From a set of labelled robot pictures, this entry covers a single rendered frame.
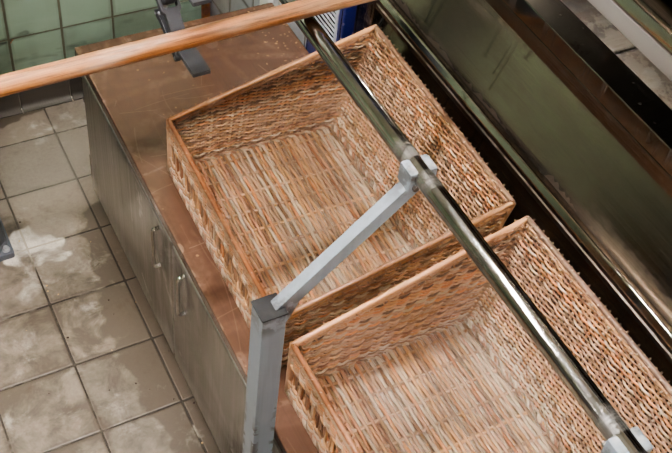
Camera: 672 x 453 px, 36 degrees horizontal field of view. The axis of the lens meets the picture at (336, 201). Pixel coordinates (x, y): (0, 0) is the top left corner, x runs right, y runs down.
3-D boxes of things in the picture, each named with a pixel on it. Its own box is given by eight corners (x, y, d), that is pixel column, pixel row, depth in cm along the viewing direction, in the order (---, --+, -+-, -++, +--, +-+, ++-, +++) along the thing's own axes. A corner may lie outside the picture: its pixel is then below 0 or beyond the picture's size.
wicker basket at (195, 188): (363, 115, 239) (378, 19, 219) (491, 296, 207) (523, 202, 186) (162, 168, 221) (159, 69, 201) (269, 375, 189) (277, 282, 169)
